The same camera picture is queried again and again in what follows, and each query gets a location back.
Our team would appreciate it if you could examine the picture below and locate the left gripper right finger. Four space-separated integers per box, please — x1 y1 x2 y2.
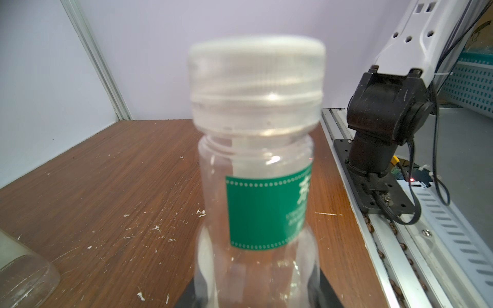
317 270 344 308

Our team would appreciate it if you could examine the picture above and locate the labelled clear plastic bottle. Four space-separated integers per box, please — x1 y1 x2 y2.
194 134 320 307

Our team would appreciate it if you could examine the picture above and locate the right electronics board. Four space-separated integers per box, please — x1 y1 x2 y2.
391 155 433 187

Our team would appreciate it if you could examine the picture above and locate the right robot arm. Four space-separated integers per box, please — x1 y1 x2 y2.
347 1 469 177

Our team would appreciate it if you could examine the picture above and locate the teal plastic basket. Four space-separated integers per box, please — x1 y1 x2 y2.
440 52 492 118

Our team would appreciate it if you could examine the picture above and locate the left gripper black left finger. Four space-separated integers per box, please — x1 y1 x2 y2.
175 279 201 308

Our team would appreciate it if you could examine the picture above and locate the aluminium front rail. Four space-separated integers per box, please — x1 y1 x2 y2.
319 107 493 308

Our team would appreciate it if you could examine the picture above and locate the white bottle cap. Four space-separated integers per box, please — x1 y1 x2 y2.
188 35 326 137

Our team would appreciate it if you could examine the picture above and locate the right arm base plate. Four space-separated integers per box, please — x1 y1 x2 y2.
334 139 415 216

